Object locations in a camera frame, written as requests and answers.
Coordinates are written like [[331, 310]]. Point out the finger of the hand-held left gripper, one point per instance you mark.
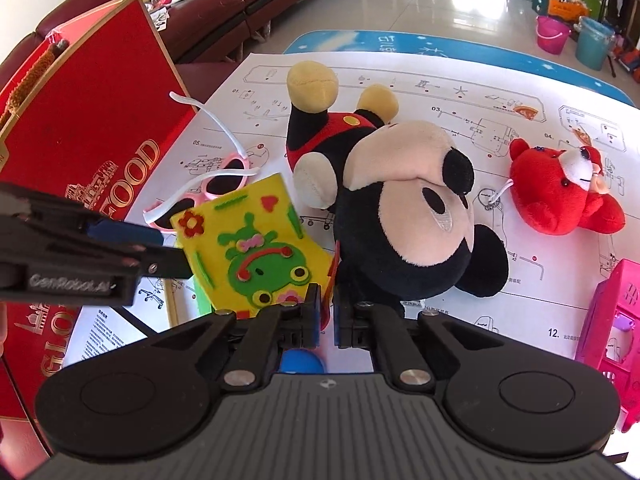
[[165, 262], [127, 232]]

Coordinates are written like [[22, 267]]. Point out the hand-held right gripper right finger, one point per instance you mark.
[[340, 322]]

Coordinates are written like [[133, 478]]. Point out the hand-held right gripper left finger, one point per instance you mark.
[[313, 317]]

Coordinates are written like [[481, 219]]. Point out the blue plate with three holes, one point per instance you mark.
[[300, 362]]

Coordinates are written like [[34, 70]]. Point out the yellow foam frog bag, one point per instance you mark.
[[220, 210]]

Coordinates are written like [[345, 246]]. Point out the red cardboard box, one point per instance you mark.
[[75, 110]]

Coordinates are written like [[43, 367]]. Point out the black mouse plush toy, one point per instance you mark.
[[400, 185]]

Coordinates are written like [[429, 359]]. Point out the brown fuzzy strip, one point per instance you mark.
[[35, 72]]

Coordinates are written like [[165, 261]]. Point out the red bear plush toy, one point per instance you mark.
[[545, 195]]

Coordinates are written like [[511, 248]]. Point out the white instruction sheet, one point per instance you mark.
[[450, 90]]

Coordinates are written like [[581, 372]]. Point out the pink plastic toy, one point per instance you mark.
[[607, 310]]

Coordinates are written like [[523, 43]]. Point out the pink bucket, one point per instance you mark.
[[552, 37]]

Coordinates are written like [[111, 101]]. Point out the teal bucket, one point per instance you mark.
[[594, 45]]

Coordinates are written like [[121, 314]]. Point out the orange crate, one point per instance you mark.
[[567, 9]]

